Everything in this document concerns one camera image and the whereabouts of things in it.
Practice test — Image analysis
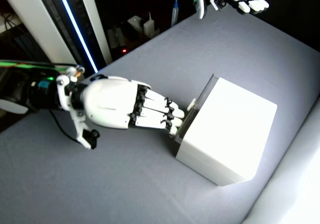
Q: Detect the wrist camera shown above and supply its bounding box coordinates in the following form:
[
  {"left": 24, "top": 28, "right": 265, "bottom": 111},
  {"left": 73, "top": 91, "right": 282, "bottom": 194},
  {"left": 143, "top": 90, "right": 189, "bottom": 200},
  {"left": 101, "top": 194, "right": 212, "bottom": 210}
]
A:
[
  {"left": 209, "top": 0, "right": 228, "bottom": 11},
  {"left": 83, "top": 128, "right": 101, "bottom": 150}
]

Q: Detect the black device with red light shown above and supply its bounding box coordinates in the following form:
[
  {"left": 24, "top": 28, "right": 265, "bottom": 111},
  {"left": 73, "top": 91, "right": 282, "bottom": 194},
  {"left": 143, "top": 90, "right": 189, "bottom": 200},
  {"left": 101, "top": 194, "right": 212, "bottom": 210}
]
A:
[{"left": 106, "top": 26, "right": 129, "bottom": 56}]

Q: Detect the white column with blue light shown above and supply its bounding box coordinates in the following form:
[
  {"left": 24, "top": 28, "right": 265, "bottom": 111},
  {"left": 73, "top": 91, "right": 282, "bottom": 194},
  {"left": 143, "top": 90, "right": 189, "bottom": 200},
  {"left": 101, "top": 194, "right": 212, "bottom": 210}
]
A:
[{"left": 0, "top": 0, "right": 113, "bottom": 74}]

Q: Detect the green hanging cable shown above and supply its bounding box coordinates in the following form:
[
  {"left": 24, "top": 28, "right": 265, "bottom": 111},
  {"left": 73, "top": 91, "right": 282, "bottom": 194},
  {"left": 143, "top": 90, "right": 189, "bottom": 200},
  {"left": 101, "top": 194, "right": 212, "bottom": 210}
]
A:
[{"left": 171, "top": 0, "right": 181, "bottom": 27}]

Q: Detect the black cable bundle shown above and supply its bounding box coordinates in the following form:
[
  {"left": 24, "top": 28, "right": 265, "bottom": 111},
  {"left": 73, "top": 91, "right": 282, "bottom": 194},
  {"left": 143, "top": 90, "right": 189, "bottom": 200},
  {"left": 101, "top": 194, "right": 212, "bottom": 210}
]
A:
[{"left": 0, "top": 10, "right": 19, "bottom": 34}]

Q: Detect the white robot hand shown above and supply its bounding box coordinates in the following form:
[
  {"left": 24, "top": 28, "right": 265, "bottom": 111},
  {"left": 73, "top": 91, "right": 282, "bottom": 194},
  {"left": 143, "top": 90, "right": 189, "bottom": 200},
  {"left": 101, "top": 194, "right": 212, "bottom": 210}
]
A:
[
  {"left": 193, "top": 0, "right": 270, "bottom": 19},
  {"left": 79, "top": 74, "right": 186, "bottom": 136}
]

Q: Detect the white drawer cabinet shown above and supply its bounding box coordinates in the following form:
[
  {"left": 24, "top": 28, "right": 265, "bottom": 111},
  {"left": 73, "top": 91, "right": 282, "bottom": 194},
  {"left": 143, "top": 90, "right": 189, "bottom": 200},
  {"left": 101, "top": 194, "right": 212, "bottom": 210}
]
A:
[{"left": 174, "top": 77, "right": 279, "bottom": 186}]

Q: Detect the clear plastic drawer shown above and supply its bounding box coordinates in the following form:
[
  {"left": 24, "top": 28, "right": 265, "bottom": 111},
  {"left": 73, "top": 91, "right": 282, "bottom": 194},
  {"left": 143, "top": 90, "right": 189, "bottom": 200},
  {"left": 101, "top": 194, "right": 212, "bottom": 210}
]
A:
[{"left": 168, "top": 73, "right": 220, "bottom": 145}]

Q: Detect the white adapter box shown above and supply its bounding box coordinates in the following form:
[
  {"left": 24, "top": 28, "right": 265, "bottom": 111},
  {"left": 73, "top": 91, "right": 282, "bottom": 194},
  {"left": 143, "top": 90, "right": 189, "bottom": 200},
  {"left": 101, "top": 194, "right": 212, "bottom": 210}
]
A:
[{"left": 126, "top": 15, "right": 145, "bottom": 34}]

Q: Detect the grey table cloth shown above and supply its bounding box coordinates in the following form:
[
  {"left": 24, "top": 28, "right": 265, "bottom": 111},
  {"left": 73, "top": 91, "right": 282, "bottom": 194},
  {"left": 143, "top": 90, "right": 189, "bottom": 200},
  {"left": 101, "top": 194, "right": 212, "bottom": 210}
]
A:
[{"left": 0, "top": 7, "right": 320, "bottom": 224}]

